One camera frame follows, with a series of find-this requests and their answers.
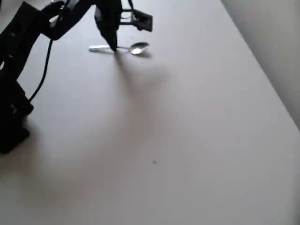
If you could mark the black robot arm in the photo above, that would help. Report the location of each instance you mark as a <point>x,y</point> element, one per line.
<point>18,58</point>

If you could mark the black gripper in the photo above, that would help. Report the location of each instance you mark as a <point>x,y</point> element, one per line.
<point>106,28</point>

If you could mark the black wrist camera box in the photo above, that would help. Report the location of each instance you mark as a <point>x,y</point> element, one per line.
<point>143,21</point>

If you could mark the silver metal spoon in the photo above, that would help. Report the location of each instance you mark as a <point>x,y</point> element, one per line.
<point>138,48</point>

